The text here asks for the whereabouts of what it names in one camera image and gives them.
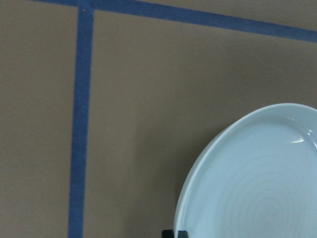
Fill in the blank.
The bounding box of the pale ringed round plate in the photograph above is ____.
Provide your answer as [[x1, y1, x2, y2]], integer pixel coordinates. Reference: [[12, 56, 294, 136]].
[[174, 103, 317, 238]]

